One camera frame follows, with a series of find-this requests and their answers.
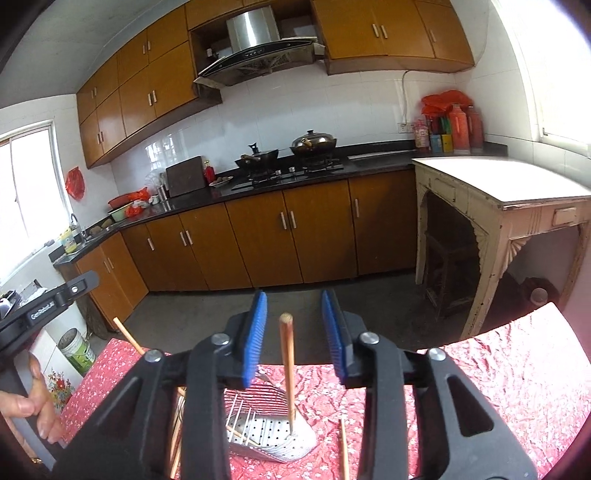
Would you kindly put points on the black gas stove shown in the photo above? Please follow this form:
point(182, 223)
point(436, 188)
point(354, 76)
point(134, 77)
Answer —
point(277, 177)

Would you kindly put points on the white wall socket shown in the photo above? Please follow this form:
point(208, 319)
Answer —
point(406, 126)

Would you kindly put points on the dark pot with knob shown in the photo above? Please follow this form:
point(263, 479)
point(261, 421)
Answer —
point(539, 295)

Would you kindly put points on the red floral tablecloth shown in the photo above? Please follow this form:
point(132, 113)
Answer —
point(508, 392)

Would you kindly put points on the white floral cabinet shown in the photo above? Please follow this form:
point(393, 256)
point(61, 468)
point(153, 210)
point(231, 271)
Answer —
point(55, 383)

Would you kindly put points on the small red bottle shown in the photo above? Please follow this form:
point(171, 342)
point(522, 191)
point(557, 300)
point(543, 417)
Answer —
point(210, 173)

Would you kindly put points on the small kitchen window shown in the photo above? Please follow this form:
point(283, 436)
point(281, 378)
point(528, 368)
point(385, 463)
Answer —
point(27, 198)

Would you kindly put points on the long wooden wall cabinet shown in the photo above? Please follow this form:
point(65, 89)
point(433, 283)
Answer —
point(152, 92)

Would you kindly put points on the dark wooden stool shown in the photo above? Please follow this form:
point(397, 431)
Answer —
point(445, 277)

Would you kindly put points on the large bright window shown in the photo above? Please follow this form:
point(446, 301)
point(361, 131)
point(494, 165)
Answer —
point(554, 64)

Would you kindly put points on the dark wok with lid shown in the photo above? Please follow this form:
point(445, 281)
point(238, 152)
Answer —
point(313, 141)

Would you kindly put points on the hanging red plastic bag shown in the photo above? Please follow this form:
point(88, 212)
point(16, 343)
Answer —
point(75, 183)

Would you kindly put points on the red label bottle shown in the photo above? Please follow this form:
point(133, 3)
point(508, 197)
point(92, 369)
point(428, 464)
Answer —
point(421, 136)

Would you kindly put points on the steel range hood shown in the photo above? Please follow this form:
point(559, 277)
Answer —
point(256, 27)

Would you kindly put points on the light wooden chopstick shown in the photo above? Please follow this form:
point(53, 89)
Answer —
point(129, 336)

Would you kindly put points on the green and white bucket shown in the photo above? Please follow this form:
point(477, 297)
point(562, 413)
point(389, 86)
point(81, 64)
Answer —
point(78, 353)

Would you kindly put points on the brown wooden chopstick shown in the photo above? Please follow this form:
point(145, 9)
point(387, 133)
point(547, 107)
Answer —
point(344, 452)
point(287, 360)
point(174, 443)

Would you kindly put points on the worn white wooden table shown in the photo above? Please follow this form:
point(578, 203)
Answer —
point(498, 180)

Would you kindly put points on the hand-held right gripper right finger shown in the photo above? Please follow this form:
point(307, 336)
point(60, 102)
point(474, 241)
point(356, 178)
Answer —
point(336, 341)

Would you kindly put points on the brown red thermos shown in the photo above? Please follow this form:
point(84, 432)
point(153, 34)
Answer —
point(475, 129)

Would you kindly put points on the black pan with lid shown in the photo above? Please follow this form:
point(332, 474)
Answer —
point(258, 159)

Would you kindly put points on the green and white basin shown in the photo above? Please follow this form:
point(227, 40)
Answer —
point(119, 214)

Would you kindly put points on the person's left hand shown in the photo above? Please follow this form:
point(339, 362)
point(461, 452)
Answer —
point(46, 397)

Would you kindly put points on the red plastic basin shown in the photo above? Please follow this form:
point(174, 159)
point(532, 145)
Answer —
point(124, 199)

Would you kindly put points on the yellow green jar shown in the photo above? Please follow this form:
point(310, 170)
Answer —
point(69, 241)

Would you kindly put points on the dark wooden cutting board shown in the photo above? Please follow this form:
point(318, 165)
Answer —
point(185, 176)

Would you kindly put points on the short wooden wall cabinet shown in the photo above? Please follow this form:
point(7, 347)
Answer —
point(383, 32)

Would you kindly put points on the blue and yellow boxes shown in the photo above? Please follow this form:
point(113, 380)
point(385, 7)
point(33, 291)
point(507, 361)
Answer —
point(441, 143)

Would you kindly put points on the metal faucet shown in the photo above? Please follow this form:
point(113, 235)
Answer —
point(76, 228)

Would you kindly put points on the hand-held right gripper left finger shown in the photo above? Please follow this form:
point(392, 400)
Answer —
point(253, 341)

